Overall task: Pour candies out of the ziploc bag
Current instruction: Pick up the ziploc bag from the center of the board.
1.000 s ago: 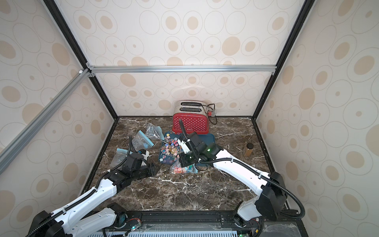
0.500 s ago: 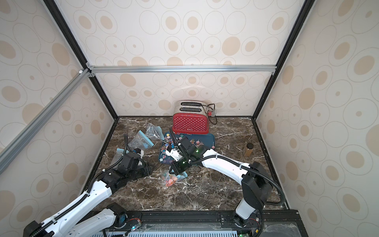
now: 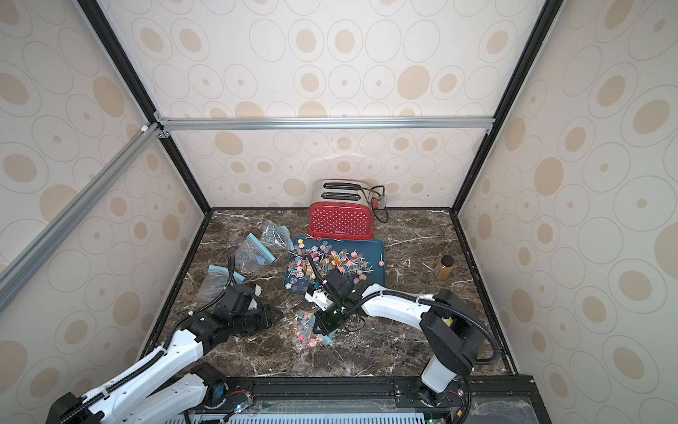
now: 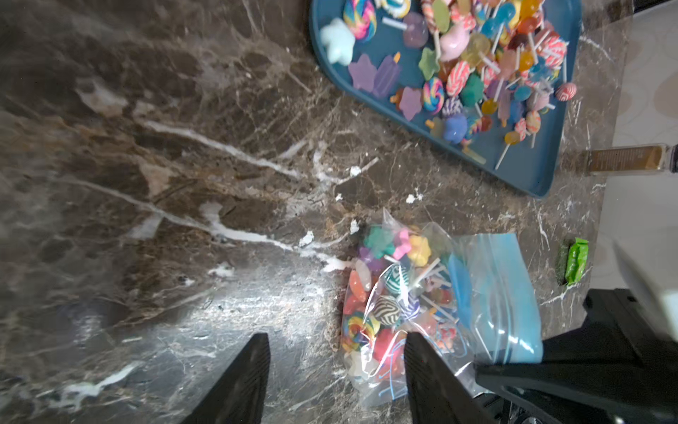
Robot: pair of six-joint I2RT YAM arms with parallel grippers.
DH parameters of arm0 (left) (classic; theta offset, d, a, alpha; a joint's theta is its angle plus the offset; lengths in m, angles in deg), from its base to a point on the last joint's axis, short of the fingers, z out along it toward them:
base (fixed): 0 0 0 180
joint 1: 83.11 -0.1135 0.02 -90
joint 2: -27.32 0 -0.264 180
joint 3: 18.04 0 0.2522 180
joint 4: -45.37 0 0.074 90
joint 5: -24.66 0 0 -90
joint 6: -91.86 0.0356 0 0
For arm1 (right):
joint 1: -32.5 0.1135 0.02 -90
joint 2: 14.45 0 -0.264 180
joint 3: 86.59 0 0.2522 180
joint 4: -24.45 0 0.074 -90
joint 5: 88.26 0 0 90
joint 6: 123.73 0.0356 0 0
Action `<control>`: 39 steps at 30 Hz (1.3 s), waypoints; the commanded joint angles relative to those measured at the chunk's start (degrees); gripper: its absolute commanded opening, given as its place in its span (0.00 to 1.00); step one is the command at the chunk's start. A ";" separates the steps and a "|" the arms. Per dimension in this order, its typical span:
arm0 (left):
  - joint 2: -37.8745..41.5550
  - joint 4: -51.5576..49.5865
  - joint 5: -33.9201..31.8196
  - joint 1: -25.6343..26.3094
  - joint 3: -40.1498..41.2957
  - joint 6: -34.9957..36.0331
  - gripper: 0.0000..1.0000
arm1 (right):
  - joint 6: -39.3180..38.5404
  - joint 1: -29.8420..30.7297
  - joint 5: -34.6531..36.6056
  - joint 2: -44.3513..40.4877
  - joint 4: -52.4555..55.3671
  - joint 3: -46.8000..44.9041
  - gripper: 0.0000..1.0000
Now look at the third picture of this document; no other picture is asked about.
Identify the teal rectangular tray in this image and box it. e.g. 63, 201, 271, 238
282, 235, 387, 293

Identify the candy ziploc bag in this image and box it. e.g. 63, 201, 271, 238
196, 265, 245, 303
234, 233, 275, 274
259, 220, 294, 251
292, 312, 335, 351

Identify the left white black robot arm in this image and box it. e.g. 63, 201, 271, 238
47, 284, 283, 423

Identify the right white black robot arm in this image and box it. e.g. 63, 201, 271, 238
305, 270, 501, 406

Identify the pile of loose candies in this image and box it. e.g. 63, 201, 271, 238
284, 237, 386, 293

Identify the red polka dot toaster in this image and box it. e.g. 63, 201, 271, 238
308, 179, 374, 241

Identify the brown bottle black cap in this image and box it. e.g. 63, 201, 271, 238
434, 254, 455, 281

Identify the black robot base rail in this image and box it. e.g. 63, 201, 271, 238
94, 375, 552, 424

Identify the horizontal aluminium frame bar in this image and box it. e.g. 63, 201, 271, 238
160, 116, 494, 131

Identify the left slanted aluminium frame bar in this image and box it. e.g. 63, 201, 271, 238
1, 123, 160, 309

